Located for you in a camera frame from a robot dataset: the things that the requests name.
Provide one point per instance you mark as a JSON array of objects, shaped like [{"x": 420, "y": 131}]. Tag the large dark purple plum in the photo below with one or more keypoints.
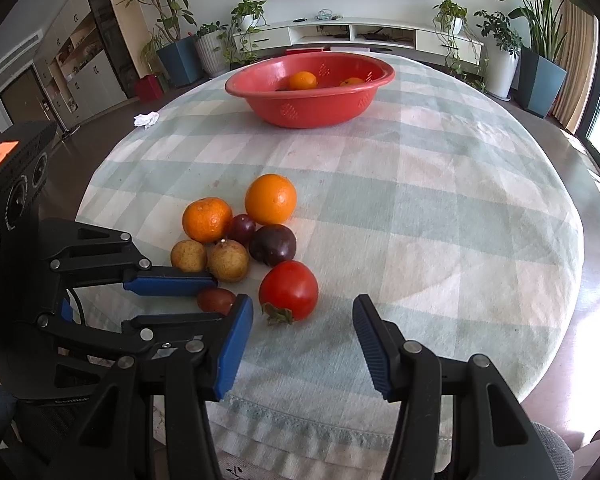
[{"x": 272, "y": 245}]

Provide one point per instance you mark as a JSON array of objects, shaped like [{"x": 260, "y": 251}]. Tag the trailing pothos plant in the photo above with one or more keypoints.
[{"x": 247, "y": 10}]

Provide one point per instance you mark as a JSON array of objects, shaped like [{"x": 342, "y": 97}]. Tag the small green plant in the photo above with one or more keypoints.
[{"x": 210, "y": 29}]

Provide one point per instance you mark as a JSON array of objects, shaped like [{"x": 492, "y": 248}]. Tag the small dark red plum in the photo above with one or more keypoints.
[
  {"x": 216, "y": 300},
  {"x": 241, "y": 230}
]

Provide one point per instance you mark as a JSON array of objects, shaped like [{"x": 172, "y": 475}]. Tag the blue square plant pot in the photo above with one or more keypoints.
[{"x": 180, "y": 62}]

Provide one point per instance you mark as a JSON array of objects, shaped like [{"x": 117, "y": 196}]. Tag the tall white plant pot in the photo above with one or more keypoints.
[{"x": 502, "y": 72}]

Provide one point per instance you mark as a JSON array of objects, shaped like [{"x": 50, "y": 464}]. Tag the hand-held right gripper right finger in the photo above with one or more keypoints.
[{"x": 372, "y": 345}]

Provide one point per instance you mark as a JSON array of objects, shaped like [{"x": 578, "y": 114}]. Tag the dark glass display cabinet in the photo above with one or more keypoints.
[{"x": 112, "y": 35}]

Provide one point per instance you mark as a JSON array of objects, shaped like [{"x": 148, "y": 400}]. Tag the large broad-leaf plant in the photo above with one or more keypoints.
[{"x": 545, "y": 15}]

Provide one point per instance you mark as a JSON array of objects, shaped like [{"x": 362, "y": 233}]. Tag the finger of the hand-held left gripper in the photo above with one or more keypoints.
[
  {"x": 180, "y": 322},
  {"x": 170, "y": 282}
]

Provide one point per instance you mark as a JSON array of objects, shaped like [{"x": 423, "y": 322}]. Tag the red plastic colander bowl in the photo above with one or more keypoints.
[{"x": 310, "y": 107}]

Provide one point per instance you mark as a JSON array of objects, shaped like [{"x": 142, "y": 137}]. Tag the brown round fruit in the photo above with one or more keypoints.
[
  {"x": 189, "y": 256},
  {"x": 228, "y": 260}
]

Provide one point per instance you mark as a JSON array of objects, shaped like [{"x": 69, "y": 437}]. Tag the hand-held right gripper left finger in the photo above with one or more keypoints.
[{"x": 235, "y": 345}]

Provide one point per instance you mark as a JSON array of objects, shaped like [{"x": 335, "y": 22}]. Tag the beige curtain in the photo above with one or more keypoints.
[{"x": 577, "y": 60}]

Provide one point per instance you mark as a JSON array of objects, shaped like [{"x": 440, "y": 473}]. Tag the black set-top box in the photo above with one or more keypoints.
[{"x": 375, "y": 36}]

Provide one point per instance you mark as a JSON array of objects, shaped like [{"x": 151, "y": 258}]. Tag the small mandarin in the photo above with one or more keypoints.
[
  {"x": 207, "y": 220},
  {"x": 352, "y": 81},
  {"x": 302, "y": 80}
]

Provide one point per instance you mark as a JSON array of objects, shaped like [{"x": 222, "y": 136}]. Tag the bushy green plant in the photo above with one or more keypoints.
[{"x": 500, "y": 30}]

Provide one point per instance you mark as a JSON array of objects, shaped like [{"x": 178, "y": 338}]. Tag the white television cabinet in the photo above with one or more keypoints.
[{"x": 430, "y": 40}]

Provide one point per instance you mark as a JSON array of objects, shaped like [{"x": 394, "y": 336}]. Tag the white ribbed plant pot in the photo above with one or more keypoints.
[{"x": 211, "y": 55}]

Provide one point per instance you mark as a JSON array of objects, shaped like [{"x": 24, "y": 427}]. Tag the large orange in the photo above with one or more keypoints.
[{"x": 270, "y": 200}]

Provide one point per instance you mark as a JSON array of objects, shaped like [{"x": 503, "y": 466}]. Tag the trailing vine plant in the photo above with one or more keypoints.
[{"x": 450, "y": 12}]

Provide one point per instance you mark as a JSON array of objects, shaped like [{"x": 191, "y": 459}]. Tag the red tomato with green calyx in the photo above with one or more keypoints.
[{"x": 288, "y": 291}]

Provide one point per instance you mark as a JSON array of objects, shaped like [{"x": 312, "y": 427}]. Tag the dark blue tapered pot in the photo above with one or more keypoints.
[{"x": 542, "y": 85}]

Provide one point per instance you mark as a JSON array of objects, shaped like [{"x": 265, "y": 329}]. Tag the white wall cabinet unit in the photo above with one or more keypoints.
[{"x": 95, "y": 75}]

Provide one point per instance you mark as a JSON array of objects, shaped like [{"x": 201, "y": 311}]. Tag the red storage box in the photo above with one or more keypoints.
[{"x": 305, "y": 51}]

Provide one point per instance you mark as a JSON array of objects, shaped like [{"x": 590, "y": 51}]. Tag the crumpled white tissue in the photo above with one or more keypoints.
[{"x": 146, "y": 119}]

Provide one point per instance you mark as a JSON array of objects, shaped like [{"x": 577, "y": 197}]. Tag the red floor bin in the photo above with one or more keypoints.
[{"x": 147, "y": 87}]

